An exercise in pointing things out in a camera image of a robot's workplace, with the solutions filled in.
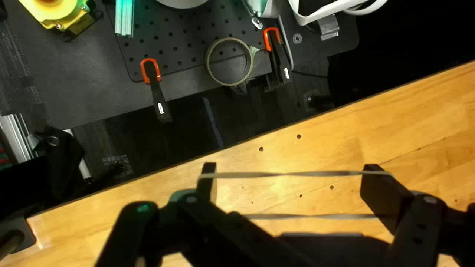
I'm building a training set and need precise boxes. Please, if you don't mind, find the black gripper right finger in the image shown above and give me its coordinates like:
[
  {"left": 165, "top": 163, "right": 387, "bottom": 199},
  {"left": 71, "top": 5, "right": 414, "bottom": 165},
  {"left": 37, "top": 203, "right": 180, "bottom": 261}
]
[{"left": 359, "top": 163, "right": 475, "bottom": 267}]

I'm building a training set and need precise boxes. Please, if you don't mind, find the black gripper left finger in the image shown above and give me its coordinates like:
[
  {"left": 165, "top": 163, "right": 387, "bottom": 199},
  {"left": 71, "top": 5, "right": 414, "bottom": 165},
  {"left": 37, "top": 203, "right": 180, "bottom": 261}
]
[{"left": 95, "top": 162, "right": 318, "bottom": 267}]

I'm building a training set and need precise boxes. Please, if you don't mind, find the silver aluminium extrusion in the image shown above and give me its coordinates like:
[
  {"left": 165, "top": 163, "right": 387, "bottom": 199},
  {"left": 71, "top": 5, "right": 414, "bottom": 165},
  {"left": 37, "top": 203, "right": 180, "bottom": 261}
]
[{"left": 0, "top": 113, "right": 40, "bottom": 166}]

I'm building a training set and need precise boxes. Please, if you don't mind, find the black perforated board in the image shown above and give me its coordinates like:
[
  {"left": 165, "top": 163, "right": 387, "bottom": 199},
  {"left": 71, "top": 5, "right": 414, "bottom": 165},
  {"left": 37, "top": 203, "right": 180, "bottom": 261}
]
[{"left": 104, "top": 0, "right": 294, "bottom": 83}]

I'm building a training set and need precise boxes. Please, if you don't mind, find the white round object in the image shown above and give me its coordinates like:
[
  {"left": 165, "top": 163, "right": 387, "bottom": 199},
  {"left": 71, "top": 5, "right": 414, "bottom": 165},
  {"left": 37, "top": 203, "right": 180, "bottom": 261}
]
[{"left": 154, "top": 0, "right": 211, "bottom": 10}]

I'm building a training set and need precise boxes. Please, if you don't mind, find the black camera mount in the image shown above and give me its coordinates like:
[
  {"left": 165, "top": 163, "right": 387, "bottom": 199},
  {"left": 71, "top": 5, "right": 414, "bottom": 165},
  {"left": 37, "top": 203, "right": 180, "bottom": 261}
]
[{"left": 27, "top": 126, "right": 86, "bottom": 202}]

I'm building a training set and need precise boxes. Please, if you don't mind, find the black table edge bracket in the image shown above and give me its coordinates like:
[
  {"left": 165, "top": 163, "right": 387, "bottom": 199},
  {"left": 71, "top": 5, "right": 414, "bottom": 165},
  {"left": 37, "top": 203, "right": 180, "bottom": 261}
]
[{"left": 0, "top": 212, "right": 38, "bottom": 260}]

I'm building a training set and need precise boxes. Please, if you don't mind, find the orange handled black clamp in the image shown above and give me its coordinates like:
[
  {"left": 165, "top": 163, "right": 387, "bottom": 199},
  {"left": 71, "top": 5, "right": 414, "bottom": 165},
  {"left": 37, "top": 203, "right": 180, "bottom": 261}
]
[
  {"left": 261, "top": 25, "right": 294, "bottom": 83},
  {"left": 138, "top": 56, "right": 174, "bottom": 125}
]

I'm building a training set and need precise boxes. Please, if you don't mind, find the olive tape roll ring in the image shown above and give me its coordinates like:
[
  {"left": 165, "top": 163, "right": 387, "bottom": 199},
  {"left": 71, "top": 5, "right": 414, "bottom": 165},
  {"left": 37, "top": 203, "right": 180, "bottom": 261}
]
[{"left": 205, "top": 36, "right": 257, "bottom": 89}]

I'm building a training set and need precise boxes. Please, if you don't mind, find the grey metal bracket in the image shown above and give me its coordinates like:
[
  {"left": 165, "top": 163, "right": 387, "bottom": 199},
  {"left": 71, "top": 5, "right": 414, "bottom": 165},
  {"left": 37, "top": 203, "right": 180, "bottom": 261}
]
[{"left": 318, "top": 15, "right": 341, "bottom": 42}]

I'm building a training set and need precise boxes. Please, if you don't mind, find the white cable loop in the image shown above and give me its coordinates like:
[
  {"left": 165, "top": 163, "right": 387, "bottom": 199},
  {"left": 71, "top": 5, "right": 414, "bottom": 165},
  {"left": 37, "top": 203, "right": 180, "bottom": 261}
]
[{"left": 288, "top": 0, "right": 390, "bottom": 27}]

